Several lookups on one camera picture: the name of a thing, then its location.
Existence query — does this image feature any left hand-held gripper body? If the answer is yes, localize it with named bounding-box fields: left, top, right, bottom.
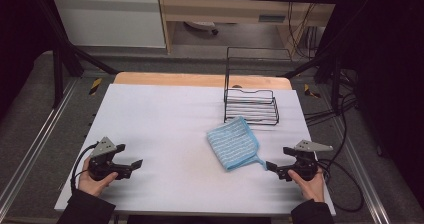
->
left=87, top=136, right=133, bottom=182

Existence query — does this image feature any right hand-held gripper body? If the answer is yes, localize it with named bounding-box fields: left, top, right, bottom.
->
left=275, top=139, right=334, bottom=183

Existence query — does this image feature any blue striped towel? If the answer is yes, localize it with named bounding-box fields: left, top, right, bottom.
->
left=205, top=115, right=268, bottom=173

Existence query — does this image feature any black wire rack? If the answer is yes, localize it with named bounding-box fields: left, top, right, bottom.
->
left=223, top=46, right=293, bottom=126

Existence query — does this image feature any person's left hand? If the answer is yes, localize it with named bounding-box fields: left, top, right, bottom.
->
left=77, top=157, right=120, bottom=198

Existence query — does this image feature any person's right hand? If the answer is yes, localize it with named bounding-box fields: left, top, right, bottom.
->
left=287, top=168, right=326, bottom=204

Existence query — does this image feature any white table cover sheet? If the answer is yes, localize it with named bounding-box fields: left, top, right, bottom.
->
left=54, top=83, right=336, bottom=217

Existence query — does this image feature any wooden table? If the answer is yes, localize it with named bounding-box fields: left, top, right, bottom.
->
left=113, top=71, right=294, bottom=91

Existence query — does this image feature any white cabinet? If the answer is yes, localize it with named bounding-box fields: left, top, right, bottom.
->
left=50, top=0, right=167, bottom=49

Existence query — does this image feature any office chair base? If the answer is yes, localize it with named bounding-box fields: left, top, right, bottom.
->
left=184, top=20, right=220, bottom=36

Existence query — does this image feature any light wooden desk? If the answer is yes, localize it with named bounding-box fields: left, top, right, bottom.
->
left=156, top=0, right=344, bottom=55

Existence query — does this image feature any left hand-held gripper black cable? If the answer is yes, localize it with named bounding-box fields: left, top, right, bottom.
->
left=70, top=142, right=100, bottom=194

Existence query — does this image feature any hand-held gripper black cable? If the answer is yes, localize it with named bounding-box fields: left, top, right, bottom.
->
left=316, top=158, right=365, bottom=214
left=70, top=142, right=100, bottom=194

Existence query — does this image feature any right hand-held gripper black cable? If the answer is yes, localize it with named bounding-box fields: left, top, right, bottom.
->
left=316, top=158, right=365, bottom=214

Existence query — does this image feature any bundle of black floor cables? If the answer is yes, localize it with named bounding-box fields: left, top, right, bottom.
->
left=303, top=67, right=360, bottom=127

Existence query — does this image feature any aluminium floor rail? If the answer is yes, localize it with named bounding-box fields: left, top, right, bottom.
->
left=328, top=116, right=392, bottom=224
left=0, top=78, right=80, bottom=212

